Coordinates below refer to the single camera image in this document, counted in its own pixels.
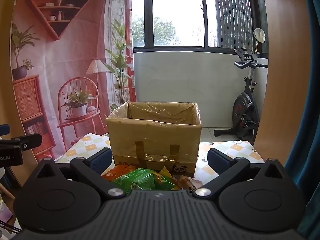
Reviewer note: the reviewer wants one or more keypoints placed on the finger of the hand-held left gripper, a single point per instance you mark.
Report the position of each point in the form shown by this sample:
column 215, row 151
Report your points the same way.
column 4, row 130
column 27, row 142

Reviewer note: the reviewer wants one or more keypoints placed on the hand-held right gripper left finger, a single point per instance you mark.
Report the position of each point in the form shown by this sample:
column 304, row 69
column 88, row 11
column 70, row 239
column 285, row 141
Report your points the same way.
column 101, row 159

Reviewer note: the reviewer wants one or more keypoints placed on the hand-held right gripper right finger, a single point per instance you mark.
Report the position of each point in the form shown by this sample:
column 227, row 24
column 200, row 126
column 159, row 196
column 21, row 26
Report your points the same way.
column 220, row 161

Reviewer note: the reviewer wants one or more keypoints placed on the green snack bag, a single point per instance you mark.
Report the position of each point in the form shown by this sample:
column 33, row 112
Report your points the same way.
column 140, row 180

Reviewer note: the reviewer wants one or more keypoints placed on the brown cardboard box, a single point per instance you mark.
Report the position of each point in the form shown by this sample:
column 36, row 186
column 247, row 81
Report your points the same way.
column 155, row 140

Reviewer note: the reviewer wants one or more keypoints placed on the orange snack packet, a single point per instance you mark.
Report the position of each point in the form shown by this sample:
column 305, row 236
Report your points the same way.
column 117, row 172

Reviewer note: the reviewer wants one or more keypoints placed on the checkered floral tablecloth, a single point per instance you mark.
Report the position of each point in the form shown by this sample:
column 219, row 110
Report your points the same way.
column 240, row 152

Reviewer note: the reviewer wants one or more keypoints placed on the clear bread packet panda print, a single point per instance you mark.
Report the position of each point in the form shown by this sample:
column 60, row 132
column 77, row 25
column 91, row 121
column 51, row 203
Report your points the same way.
column 187, row 183

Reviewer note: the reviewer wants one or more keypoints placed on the black exercise bike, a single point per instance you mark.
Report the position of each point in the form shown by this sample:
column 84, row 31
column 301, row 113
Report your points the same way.
column 243, row 112

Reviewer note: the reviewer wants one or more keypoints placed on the printed room backdrop cloth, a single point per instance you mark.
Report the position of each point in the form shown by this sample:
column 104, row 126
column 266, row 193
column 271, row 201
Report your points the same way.
column 70, row 67

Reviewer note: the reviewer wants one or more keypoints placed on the blue curtain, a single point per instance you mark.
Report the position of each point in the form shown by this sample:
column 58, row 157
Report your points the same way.
column 310, row 105

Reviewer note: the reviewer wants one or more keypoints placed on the white net on stick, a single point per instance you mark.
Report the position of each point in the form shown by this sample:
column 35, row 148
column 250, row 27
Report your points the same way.
column 259, row 35

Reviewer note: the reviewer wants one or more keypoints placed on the black framed window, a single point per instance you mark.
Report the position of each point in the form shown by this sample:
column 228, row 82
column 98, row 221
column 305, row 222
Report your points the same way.
column 175, row 15

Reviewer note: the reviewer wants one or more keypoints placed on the wooden door frame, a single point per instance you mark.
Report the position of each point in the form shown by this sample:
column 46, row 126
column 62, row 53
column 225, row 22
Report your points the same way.
column 282, row 80

